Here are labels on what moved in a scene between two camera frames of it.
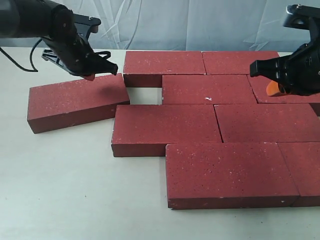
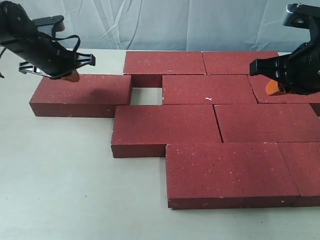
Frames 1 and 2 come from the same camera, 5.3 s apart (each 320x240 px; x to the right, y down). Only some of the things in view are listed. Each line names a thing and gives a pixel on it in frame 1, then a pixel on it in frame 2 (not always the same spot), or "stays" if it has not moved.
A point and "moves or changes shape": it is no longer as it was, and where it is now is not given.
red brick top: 145,130 stays
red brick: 64,104 moves or changes shape
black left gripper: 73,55 → 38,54
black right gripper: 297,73 stays
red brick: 286,122 stays
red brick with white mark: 207,89 stays
